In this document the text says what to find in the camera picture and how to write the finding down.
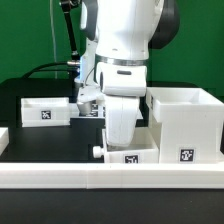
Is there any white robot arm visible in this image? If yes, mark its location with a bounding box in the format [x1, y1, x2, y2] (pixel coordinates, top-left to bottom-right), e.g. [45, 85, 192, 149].
[78, 0, 180, 147]

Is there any white left fence piece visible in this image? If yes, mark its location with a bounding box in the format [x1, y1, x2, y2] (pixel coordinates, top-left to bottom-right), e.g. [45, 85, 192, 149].
[0, 127, 9, 155]

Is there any white drawer cabinet box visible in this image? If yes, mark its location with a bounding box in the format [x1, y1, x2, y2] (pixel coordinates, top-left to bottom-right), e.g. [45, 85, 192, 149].
[146, 87, 224, 164]

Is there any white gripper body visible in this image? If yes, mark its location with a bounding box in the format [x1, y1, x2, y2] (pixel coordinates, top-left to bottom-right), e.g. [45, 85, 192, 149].
[77, 62, 147, 147]

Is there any white front drawer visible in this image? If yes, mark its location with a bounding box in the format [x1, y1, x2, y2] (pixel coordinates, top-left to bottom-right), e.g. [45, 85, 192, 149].
[93, 127, 159, 164]

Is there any white marker tag sheet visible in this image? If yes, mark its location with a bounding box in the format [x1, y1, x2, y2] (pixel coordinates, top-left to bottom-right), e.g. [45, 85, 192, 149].
[69, 101, 144, 120]

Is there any white front fence rail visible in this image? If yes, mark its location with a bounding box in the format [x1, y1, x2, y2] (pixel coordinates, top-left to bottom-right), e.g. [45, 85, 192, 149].
[0, 163, 224, 189]

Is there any black cable bundle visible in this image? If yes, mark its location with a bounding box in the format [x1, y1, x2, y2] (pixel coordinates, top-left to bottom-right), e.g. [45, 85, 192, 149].
[21, 61, 81, 80]

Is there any white rear drawer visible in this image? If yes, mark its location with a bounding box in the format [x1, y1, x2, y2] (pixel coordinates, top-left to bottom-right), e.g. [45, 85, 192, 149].
[21, 97, 70, 127]

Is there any black jointed camera stand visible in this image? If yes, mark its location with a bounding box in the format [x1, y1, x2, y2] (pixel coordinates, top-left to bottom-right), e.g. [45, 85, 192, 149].
[59, 0, 80, 60]

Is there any white drawer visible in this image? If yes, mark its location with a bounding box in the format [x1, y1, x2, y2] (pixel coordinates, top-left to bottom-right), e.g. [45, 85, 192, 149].
[93, 127, 159, 164]
[21, 97, 70, 127]

